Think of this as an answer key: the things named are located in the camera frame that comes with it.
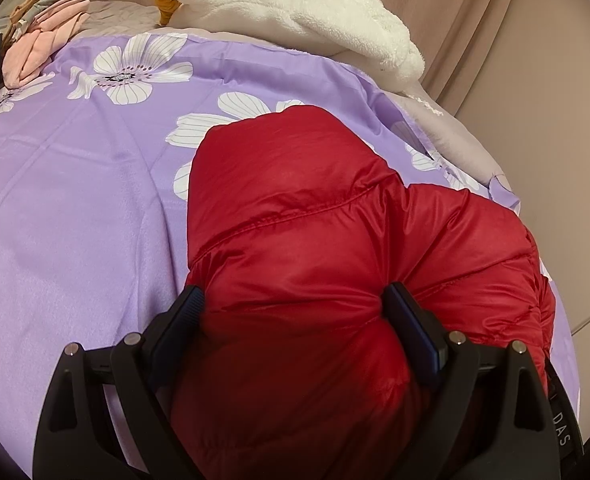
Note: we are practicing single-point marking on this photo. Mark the red down jacket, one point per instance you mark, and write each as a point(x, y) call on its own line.
point(325, 260)

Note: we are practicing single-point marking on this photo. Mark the white plush goose toy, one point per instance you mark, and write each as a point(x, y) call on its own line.
point(300, 10)

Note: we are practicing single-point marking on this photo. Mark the purple floral bed sheet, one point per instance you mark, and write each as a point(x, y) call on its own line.
point(85, 185)

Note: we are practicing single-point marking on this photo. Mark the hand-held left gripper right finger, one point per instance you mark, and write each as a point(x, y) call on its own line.
point(415, 325)

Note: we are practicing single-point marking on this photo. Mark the pink clothing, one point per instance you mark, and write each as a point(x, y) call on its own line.
point(35, 50)

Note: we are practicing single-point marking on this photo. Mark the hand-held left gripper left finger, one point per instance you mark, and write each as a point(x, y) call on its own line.
point(182, 320)

